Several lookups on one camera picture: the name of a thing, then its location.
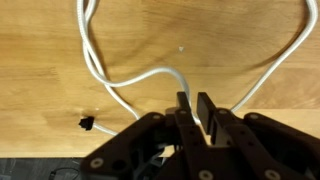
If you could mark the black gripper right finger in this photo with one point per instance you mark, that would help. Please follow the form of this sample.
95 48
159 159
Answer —
256 146

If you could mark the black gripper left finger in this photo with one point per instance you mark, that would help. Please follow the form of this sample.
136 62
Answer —
193 150

